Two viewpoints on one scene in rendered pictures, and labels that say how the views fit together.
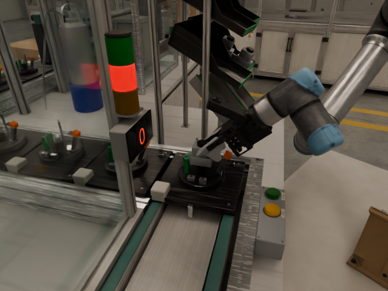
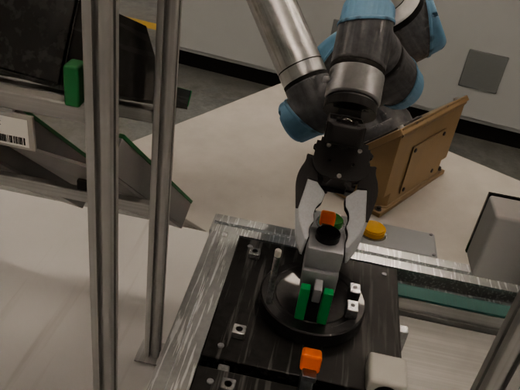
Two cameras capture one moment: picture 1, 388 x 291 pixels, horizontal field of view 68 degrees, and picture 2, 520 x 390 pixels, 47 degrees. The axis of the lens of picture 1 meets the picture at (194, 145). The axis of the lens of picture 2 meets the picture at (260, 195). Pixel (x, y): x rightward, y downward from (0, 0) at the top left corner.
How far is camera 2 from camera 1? 1.06 m
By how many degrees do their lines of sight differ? 82
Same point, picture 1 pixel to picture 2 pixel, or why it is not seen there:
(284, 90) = (384, 39)
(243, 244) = (451, 274)
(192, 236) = (436, 352)
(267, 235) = (425, 245)
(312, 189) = (229, 206)
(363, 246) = (391, 180)
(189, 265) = not seen: hidden behind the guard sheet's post
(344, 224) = not seen: hidden behind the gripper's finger
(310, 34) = not seen: outside the picture
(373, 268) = (395, 193)
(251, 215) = (390, 255)
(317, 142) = (420, 86)
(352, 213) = (282, 185)
